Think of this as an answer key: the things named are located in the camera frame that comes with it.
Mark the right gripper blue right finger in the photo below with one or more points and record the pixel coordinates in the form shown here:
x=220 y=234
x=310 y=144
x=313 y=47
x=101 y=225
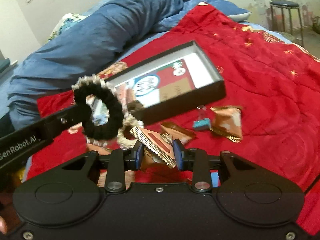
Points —
x=178 y=149

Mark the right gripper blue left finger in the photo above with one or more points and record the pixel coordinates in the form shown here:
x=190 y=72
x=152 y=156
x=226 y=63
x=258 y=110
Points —
x=139 y=156

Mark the gold striped snack packet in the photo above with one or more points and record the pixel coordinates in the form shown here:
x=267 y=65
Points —
x=159 y=144

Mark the black crochet scrunchie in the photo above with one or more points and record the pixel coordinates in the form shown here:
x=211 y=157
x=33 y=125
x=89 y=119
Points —
x=103 y=112

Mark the small brown snack packet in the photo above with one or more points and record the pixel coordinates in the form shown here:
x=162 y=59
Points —
x=177 y=132

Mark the teal binder clip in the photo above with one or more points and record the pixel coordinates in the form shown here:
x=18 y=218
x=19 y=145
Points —
x=202 y=122

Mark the brown triangular snack packet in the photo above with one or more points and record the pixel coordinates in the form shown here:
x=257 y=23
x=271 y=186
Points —
x=227 y=122

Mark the black shallow cardboard box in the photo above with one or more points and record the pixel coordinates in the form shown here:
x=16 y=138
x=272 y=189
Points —
x=209 y=84

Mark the Chinese history textbook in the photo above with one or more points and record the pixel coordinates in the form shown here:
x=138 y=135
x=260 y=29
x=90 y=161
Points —
x=160 y=84

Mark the red teddy bear blanket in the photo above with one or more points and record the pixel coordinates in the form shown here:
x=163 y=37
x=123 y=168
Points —
x=277 y=87

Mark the blue plush duvet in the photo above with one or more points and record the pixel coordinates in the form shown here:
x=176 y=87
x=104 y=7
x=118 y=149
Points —
x=88 y=46

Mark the cartoon print pillow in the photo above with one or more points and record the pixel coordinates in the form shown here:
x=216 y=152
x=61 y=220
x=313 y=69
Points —
x=65 y=23

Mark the round dark metal stool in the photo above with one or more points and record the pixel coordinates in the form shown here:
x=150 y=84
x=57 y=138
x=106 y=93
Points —
x=286 y=18

